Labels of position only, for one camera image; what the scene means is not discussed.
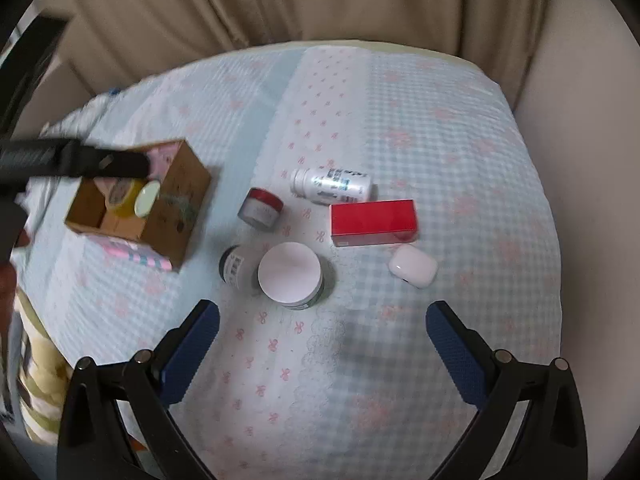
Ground white earbuds case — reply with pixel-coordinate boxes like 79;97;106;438
388;243;439;289

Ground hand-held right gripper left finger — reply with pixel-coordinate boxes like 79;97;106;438
56;299;221;480

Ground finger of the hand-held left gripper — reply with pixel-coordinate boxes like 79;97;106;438
0;137;152;182

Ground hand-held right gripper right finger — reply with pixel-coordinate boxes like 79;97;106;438
425;300;588;480

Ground red lid glass jar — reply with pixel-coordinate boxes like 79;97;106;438
237;187;285;232

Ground yellow striped pillow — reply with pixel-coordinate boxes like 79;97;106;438
14;287;77;447

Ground red rectangular box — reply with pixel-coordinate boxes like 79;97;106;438
329;199;419;248

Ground beige curtain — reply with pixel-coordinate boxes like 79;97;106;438
60;0;551;98

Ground blue checked bed sheet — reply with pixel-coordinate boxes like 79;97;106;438
10;40;564;480

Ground grey headboard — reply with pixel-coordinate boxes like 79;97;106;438
0;15;71;137

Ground pale green mattress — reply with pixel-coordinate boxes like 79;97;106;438
350;40;483;68

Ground white plastic bottle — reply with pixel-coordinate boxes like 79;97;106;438
290;166;374;206

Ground cardboard box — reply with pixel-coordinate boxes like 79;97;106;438
64;139;212;274

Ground person's left hand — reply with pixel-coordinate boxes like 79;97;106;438
0;229;32;326

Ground small dark bottle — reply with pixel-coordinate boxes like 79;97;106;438
218;244;262;292

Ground large white lid jar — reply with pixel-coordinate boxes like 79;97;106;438
257;241;326;310

